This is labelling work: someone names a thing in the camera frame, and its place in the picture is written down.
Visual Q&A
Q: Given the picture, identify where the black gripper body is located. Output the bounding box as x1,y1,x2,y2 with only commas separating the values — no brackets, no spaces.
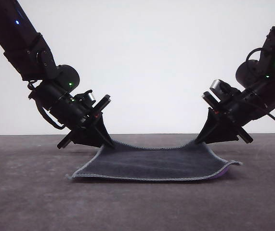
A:
201,80,275,145
28,82,112,149

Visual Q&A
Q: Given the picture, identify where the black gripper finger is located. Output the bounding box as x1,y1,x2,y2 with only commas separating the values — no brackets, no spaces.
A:
94,115,116,148
72,124,104,148
194,107,221,143
195,120,239,144

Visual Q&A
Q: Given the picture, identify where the purple towel with grey hem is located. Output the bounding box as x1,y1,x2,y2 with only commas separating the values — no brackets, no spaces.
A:
65,138,243,182

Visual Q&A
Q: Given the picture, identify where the grey table cloth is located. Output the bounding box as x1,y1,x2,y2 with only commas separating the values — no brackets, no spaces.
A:
0,133,275,231

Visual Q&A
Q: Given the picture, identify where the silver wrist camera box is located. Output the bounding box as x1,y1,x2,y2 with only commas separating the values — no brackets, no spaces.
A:
209,78,240,102
76,89,97,104

